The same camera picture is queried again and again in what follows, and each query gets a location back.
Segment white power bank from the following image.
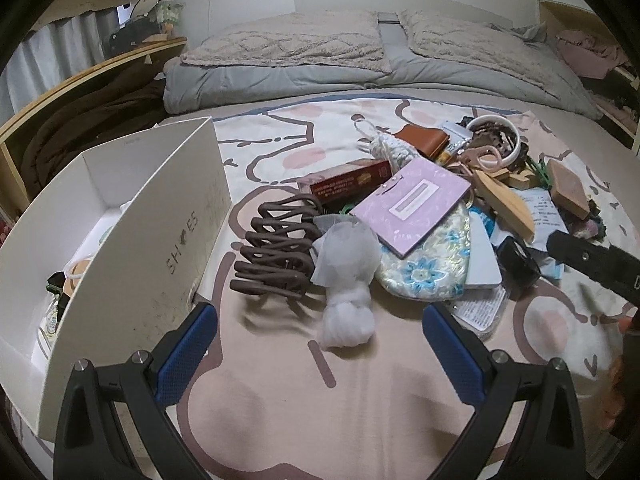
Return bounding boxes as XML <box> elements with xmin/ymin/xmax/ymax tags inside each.
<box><xmin>465</xmin><ymin>212</ymin><xmax>502</xmax><ymax>289</ymax></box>

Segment cartoon print blanket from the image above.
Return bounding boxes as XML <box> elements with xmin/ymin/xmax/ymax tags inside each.
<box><xmin>14</xmin><ymin>94</ymin><xmax>640</xmax><ymax>480</ymax></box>

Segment white shoe box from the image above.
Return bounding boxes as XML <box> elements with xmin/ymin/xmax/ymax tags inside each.
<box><xmin>1</xmin><ymin>117</ymin><xmax>231</xmax><ymax>441</ymax></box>

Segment floral fabric pouch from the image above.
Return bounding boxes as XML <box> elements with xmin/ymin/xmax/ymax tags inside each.
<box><xmin>375</xmin><ymin>203</ymin><xmax>471</xmax><ymax>302</ymax></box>

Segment crocheted yarn pieces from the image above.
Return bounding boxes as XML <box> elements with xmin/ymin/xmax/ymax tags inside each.
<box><xmin>570</xmin><ymin>200</ymin><xmax>606</xmax><ymax>242</ymax></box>

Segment white printed packet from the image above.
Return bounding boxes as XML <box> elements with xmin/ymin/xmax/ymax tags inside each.
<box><xmin>516</xmin><ymin>188</ymin><xmax>568</xmax><ymax>252</ymax></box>

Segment brown soap bar box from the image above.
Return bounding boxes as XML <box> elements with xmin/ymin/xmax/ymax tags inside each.
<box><xmin>547</xmin><ymin>159</ymin><xmax>590</xmax><ymax>220</ymax></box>

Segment wooden shelf unit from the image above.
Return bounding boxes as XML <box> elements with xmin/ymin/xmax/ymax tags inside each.
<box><xmin>1</xmin><ymin>37</ymin><xmax>186</xmax><ymax>219</ymax></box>

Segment brown hair claw clip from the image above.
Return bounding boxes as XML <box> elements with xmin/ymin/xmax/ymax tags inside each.
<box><xmin>230</xmin><ymin>194</ymin><xmax>323</xmax><ymax>299</ymax></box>

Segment wooden heart block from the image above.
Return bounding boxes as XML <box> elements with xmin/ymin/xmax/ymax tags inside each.
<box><xmin>473</xmin><ymin>170</ymin><xmax>535</xmax><ymax>242</ymax></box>

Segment purple card booklet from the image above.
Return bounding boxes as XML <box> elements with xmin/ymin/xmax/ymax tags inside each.
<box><xmin>350</xmin><ymin>158</ymin><xmax>471</xmax><ymax>258</ymax></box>

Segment brown leather wallet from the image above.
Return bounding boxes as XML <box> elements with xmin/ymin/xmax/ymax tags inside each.
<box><xmin>395</xmin><ymin>125</ymin><xmax>449</xmax><ymax>162</ymax></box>

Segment red brown carton box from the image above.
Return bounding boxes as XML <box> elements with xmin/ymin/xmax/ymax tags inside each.
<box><xmin>297</xmin><ymin>158</ymin><xmax>392</xmax><ymax>206</ymax></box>

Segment dark brown folded blanket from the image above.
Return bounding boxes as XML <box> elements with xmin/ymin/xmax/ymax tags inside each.
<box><xmin>20</xmin><ymin>79</ymin><xmax>166</xmax><ymax>198</ymax></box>

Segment grey duvet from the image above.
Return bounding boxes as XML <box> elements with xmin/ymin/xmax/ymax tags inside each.
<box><xmin>164</xmin><ymin>23</ymin><xmax>601</xmax><ymax>119</ymax></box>

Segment grey curtain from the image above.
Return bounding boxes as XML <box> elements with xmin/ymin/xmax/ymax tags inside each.
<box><xmin>1</xmin><ymin>8</ymin><xmax>118</xmax><ymax>122</ymax></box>

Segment right beige pillow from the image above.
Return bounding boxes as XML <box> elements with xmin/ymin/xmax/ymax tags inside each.
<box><xmin>398</xmin><ymin>10</ymin><xmax>558</xmax><ymax>90</ymax></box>

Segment beige pillow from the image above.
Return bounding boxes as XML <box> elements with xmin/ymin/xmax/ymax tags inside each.
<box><xmin>398</xmin><ymin>10</ymin><xmax>558</xmax><ymax>90</ymax></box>
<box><xmin>181</xmin><ymin>10</ymin><xmax>390</xmax><ymax>74</ymax></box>

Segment white cap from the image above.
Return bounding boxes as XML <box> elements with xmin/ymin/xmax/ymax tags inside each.
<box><xmin>129</xmin><ymin>0</ymin><xmax>172</xmax><ymax>20</ymax></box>

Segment left beige pillow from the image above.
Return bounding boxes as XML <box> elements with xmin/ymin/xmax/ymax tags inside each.
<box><xmin>181</xmin><ymin>10</ymin><xmax>390</xmax><ymax>74</ymax></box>

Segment white knitted rope item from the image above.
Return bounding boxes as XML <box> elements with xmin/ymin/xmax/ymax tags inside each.
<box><xmin>354</xmin><ymin>118</ymin><xmax>421</xmax><ymax>174</ymax></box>

